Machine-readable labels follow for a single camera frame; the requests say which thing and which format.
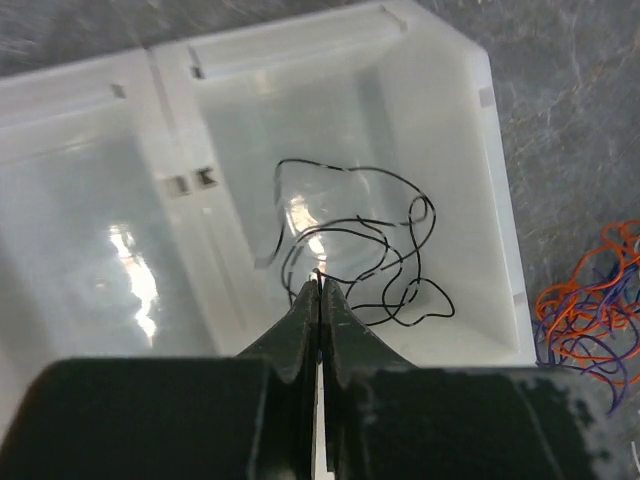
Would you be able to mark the white compartment tray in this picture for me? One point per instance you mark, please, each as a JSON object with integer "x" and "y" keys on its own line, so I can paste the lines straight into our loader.
{"x": 153, "y": 201}

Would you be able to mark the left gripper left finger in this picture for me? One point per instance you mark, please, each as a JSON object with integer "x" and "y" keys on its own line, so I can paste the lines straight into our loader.
{"x": 250, "y": 416}

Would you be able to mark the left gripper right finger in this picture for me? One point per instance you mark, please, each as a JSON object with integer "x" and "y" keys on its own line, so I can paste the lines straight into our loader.
{"x": 386, "y": 418}

